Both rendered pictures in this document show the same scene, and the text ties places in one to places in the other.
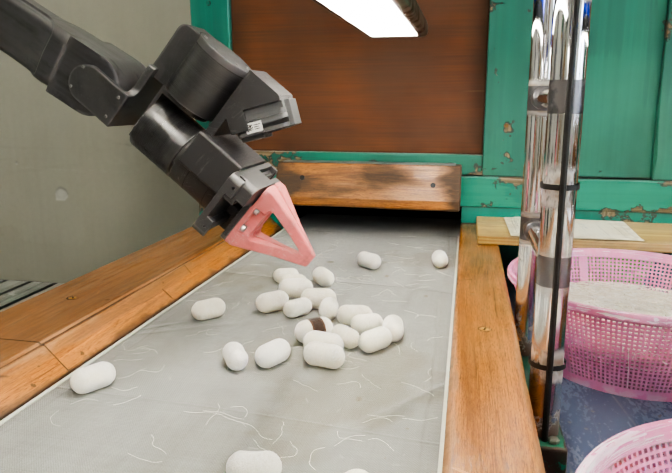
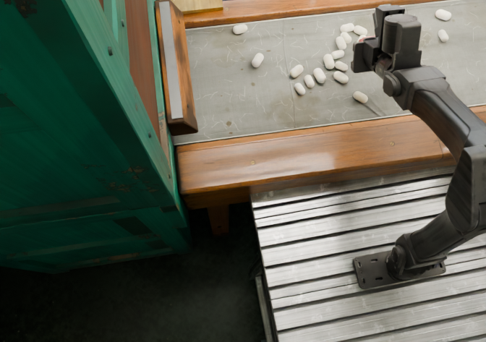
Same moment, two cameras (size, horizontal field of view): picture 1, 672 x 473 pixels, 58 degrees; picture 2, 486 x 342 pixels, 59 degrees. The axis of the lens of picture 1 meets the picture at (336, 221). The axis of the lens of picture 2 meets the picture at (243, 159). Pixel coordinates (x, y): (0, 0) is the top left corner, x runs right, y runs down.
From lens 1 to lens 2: 1.32 m
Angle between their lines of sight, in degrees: 88
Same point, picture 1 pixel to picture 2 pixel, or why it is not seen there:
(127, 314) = (383, 121)
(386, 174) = (178, 47)
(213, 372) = not seen: hidden behind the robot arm
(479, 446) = not seen: outside the picture
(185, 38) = (418, 27)
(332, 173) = (183, 83)
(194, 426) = (429, 61)
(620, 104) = not seen: outside the picture
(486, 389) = not seen: outside the picture
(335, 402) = not seen: hidden behind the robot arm
